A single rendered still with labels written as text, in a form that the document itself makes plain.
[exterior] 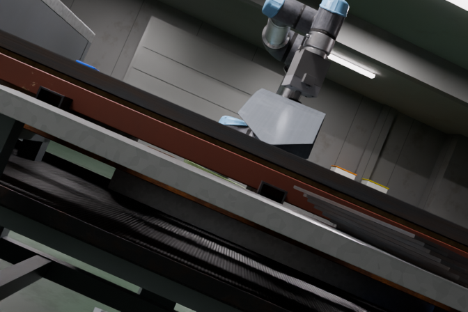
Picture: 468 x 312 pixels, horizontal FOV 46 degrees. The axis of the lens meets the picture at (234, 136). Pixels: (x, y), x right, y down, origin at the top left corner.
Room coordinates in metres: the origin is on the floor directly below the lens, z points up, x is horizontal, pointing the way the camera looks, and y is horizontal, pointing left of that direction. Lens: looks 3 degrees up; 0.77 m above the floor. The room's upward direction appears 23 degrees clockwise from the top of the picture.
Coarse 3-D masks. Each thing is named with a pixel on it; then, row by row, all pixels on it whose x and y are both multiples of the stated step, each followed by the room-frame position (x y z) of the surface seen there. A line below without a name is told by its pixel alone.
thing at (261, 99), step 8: (256, 96) 1.34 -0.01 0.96; (264, 96) 1.36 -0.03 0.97; (264, 104) 1.31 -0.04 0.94; (272, 104) 1.32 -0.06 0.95; (280, 104) 1.34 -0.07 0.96; (288, 104) 1.36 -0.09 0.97; (280, 112) 1.29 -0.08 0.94; (288, 112) 1.31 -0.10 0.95; (296, 112) 1.32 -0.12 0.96; (304, 112) 1.34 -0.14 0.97; (304, 120) 1.29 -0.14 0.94; (312, 120) 1.31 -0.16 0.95; (320, 120) 1.32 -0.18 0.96
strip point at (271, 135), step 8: (248, 120) 1.21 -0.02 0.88; (256, 120) 1.22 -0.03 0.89; (256, 128) 1.19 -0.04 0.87; (264, 128) 1.20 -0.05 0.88; (272, 128) 1.21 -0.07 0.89; (264, 136) 1.17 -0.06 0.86; (272, 136) 1.18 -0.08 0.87; (280, 136) 1.19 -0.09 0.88; (288, 136) 1.20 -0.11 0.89; (296, 136) 1.21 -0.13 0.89; (272, 144) 1.15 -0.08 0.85; (280, 144) 1.16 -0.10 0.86
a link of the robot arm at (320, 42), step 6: (306, 36) 1.46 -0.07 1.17; (312, 36) 1.44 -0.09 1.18; (318, 36) 1.43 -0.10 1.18; (324, 36) 1.43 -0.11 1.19; (306, 42) 1.45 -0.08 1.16; (312, 42) 1.44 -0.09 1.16; (318, 42) 1.43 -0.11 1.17; (324, 42) 1.43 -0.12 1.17; (330, 42) 1.44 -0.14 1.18; (318, 48) 1.44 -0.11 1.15; (324, 48) 1.44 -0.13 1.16; (330, 48) 1.45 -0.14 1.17
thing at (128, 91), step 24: (24, 48) 1.07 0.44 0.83; (72, 72) 1.07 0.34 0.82; (96, 72) 1.07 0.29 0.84; (120, 96) 1.07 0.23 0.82; (144, 96) 1.06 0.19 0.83; (192, 120) 1.06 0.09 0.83; (240, 144) 1.06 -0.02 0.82; (264, 144) 1.06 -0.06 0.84; (288, 168) 1.06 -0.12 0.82; (312, 168) 1.05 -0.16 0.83; (360, 192) 1.05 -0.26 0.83; (408, 216) 1.05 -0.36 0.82; (432, 216) 1.05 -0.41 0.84; (456, 240) 1.05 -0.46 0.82
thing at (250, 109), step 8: (248, 104) 1.28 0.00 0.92; (256, 104) 1.29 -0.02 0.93; (240, 112) 1.23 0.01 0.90; (248, 112) 1.24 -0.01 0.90; (256, 112) 1.26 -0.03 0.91; (264, 112) 1.27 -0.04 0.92; (272, 112) 1.28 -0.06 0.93; (264, 120) 1.23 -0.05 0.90; (272, 120) 1.24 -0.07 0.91; (280, 120) 1.25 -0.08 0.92; (288, 120) 1.27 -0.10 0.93; (296, 120) 1.28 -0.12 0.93; (280, 128) 1.22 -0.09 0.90; (288, 128) 1.23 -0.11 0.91; (296, 128) 1.24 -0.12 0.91; (304, 128) 1.26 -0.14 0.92; (312, 128) 1.27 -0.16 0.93; (304, 136) 1.22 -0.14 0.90; (312, 136) 1.23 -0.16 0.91
